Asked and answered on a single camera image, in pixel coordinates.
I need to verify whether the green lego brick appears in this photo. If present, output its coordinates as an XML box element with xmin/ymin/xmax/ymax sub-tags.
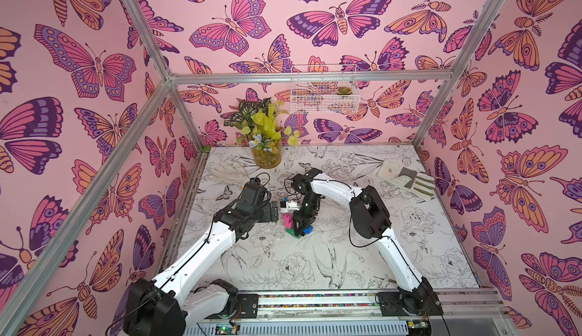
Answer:
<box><xmin>286</xmin><ymin>228</ymin><xmax>297</xmax><ymax>238</ymax></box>

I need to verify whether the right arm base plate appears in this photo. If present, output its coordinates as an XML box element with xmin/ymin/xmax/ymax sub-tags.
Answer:
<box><xmin>375</xmin><ymin>291</ymin><xmax>443</xmax><ymax>316</ymax></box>

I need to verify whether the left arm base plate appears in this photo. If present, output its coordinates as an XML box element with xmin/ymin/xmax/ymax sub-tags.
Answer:
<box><xmin>217</xmin><ymin>294</ymin><xmax>259</xmax><ymax>320</ymax></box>

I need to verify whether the pink lego brick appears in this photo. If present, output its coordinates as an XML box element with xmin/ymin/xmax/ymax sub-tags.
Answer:
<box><xmin>283</xmin><ymin>213</ymin><xmax>293</xmax><ymax>229</ymax></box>

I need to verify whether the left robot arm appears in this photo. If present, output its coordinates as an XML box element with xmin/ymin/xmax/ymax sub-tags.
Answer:
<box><xmin>116</xmin><ymin>178</ymin><xmax>273</xmax><ymax>335</ymax></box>

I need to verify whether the potted green plant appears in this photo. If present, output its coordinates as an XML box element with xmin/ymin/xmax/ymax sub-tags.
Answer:
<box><xmin>223</xmin><ymin>98</ymin><xmax>301</xmax><ymax>169</ymax></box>

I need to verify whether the small succulent in basket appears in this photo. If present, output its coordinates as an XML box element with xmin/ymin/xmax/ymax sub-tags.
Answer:
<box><xmin>336</xmin><ymin>86</ymin><xmax>353</xmax><ymax>96</ymax></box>

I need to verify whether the white work glove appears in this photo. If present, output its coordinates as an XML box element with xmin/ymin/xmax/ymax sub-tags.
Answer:
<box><xmin>210</xmin><ymin>162</ymin><xmax>249</xmax><ymax>186</ymax></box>

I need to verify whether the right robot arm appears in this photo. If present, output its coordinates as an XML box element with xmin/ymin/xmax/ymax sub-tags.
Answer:
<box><xmin>291</xmin><ymin>169</ymin><xmax>443</xmax><ymax>316</ymax></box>

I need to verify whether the grey striped work glove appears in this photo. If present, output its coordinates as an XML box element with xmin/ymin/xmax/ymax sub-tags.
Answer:
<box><xmin>377</xmin><ymin>160</ymin><xmax>436</xmax><ymax>201</ymax></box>

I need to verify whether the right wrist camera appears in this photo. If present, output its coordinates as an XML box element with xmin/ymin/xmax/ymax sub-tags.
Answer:
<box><xmin>279</xmin><ymin>200</ymin><xmax>300</xmax><ymax>214</ymax></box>

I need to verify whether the white wire basket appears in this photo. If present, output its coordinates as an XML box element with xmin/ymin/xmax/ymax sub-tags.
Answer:
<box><xmin>289</xmin><ymin>71</ymin><xmax>361</xmax><ymax>116</ymax></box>

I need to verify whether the aluminium front rail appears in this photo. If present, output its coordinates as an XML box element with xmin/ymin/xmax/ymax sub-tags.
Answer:
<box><xmin>239</xmin><ymin>288</ymin><xmax>507</xmax><ymax>321</ymax></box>

